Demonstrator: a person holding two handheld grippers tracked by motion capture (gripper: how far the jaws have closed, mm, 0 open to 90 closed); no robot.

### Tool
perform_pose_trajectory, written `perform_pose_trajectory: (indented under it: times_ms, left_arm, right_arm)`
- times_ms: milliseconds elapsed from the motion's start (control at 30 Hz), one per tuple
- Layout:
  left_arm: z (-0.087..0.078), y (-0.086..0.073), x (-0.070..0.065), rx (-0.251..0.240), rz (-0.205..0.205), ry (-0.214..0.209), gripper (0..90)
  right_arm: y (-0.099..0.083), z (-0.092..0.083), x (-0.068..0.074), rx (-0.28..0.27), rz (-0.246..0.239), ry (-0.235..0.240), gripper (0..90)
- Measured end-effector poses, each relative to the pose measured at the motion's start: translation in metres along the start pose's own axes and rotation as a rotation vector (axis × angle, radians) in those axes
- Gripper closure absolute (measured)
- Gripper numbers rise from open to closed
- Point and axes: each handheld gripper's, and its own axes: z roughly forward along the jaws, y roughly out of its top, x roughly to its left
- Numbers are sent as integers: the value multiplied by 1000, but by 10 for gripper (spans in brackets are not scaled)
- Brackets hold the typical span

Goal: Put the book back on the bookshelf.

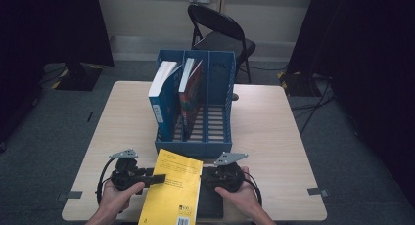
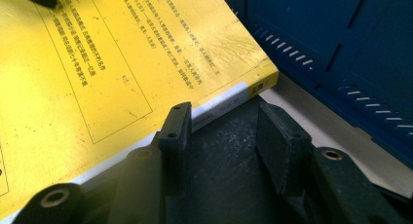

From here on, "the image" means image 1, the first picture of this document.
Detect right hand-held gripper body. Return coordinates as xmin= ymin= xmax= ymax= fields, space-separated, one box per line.
xmin=200 ymin=151 xmax=249 ymax=193

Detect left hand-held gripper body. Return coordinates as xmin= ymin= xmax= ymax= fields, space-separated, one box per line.
xmin=109 ymin=148 xmax=145 ymax=192

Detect yellow book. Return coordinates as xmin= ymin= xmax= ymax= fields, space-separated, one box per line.
xmin=137 ymin=148 xmax=205 ymax=225

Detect blue plastic file rack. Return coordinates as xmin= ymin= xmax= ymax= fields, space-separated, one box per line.
xmin=154 ymin=48 xmax=238 ymax=160

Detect thick blue book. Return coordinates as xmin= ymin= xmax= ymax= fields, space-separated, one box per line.
xmin=148 ymin=60 xmax=184 ymax=143

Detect red illustrated book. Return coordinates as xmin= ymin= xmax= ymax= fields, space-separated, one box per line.
xmin=178 ymin=57 xmax=204 ymax=143

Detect person's left hand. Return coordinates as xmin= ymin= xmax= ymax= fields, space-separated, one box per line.
xmin=98 ymin=180 xmax=146 ymax=216

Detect person's right hand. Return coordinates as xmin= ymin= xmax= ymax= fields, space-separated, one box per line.
xmin=214 ymin=166 xmax=262 ymax=218

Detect grey tape strip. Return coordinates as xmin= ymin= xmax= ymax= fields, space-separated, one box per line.
xmin=306 ymin=187 xmax=330 ymax=199
xmin=57 ymin=190 xmax=83 ymax=202

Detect stand base with hazard tape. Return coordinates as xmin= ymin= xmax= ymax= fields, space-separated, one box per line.
xmin=277 ymin=69 xmax=324 ymax=97
xmin=52 ymin=63 xmax=104 ymax=92

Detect black folding chair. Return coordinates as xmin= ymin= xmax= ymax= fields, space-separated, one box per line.
xmin=187 ymin=3 xmax=257 ymax=102

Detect black curtain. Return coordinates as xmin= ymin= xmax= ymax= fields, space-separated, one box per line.
xmin=0 ymin=0 xmax=115 ymax=145
xmin=287 ymin=0 xmax=415 ymax=200

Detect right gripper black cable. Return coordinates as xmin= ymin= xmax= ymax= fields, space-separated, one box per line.
xmin=243 ymin=170 xmax=263 ymax=206

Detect black floor cables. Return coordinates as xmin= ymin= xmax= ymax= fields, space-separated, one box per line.
xmin=290 ymin=74 xmax=337 ymax=135

